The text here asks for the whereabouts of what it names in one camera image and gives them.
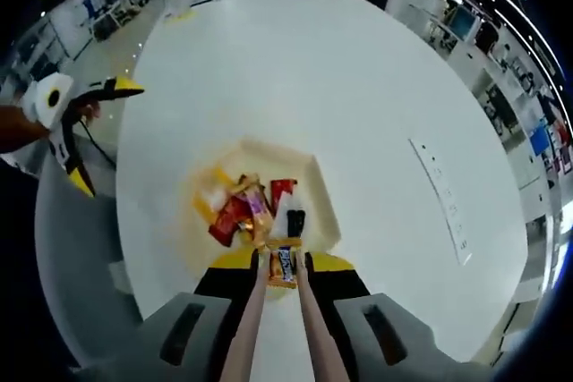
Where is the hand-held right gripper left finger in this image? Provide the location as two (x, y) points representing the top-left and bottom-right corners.
(136, 250), (262, 382)

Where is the white black food packet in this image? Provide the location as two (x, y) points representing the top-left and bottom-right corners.
(272, 193), (308, 240)

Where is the person's left hand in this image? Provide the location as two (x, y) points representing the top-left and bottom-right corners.
(79, 101), (104, 125)

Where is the white power strip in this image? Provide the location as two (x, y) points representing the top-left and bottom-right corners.
(407, 138), (474, 266)

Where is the desktop computer monitor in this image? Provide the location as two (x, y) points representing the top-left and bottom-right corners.
(447, 8), (478, 41)

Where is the beige hexagonal container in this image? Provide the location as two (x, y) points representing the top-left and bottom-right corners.
(181, 135), (344, 305)

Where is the black office chair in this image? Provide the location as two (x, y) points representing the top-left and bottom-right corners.
(474, 22), (500, 51)

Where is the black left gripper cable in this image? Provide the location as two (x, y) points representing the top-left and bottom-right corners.
(78, 120), (118, 168)

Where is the purple orange food packet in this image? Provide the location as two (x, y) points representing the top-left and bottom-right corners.
(235, 174), (275, 244)

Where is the orange blue food packet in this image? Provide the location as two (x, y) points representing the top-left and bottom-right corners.
(263, 238), (302, 290)

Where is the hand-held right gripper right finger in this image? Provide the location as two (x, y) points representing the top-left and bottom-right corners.
(304, 250), (454, 382)

